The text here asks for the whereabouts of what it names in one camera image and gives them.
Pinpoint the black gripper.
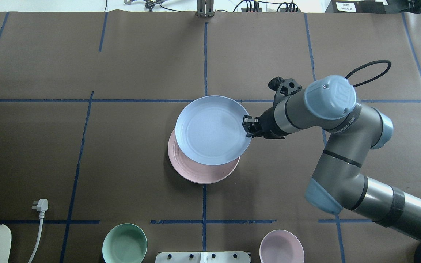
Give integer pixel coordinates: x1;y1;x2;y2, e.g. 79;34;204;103
242;107;288;139

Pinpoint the blue plate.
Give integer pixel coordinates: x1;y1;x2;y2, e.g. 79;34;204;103
174;95;252;166

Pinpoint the pink plate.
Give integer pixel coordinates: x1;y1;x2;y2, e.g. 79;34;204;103
167;130;240;184

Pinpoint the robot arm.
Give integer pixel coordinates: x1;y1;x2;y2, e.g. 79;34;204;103
242;75;421;242

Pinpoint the pink bowl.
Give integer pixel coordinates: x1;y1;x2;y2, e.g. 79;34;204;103
259;229;305;263

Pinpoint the black box with label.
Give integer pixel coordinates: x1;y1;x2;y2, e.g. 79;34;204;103
325;0;386;14

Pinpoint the green bowl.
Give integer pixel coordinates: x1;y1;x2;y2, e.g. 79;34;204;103
102;223;148;263

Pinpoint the white power plug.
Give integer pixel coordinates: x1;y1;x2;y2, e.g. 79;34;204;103
31;198;49;213

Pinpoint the aluminium frame post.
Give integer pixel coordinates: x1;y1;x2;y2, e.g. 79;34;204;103
197;0;215;17

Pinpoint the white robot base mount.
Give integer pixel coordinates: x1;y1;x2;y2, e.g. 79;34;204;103
155;251;252;263

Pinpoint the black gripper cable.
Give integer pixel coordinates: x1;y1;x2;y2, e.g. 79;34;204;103
345;60;392;88

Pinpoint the white plug cable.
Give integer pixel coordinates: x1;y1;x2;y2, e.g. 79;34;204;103
28;211;45;263

